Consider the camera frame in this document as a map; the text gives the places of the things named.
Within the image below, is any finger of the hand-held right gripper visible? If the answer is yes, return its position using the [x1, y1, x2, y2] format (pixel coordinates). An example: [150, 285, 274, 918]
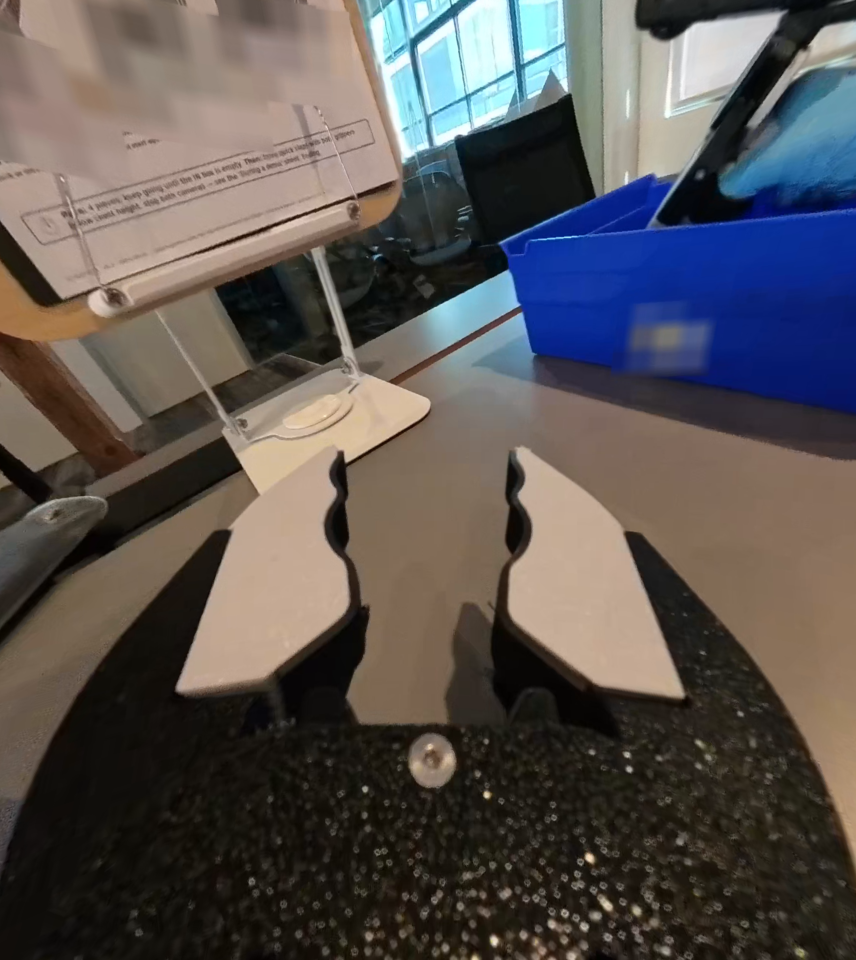
[647, 18, 817, 228]

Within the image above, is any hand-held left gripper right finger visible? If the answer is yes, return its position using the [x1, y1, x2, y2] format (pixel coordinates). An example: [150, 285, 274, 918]
[494, 446, 689, 702]

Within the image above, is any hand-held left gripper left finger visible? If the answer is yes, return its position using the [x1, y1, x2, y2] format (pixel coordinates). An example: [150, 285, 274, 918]
[174, 446, 363, 700]

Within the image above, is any blue plastic bin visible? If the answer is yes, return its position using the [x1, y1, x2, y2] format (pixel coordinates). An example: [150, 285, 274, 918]
[500, 174, 856, 421]

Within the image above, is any person's right hand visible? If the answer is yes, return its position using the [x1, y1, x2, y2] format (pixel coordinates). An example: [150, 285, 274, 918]
[720, 63, 856, 211]

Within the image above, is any white framed window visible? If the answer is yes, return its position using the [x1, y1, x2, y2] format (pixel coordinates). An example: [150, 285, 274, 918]
[664, 0, 856, 117]

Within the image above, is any black office chair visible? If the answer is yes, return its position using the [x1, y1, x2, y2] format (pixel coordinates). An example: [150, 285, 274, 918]
[454, 93, 597, 252]

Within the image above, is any instruction sheet on wooden stand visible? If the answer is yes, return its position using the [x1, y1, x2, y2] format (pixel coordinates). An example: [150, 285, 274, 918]
[0, 0, 432, 496]

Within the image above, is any paned window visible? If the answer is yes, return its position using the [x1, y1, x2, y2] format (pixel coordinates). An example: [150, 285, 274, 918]
[368, 0, 571, 151]

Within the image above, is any printed instruction sheet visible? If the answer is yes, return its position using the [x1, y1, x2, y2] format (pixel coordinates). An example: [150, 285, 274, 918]
[0, 0, 391, 301]

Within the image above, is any wooden support post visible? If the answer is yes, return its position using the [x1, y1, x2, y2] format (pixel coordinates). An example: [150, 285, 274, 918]
[0, 326, 140, 475]

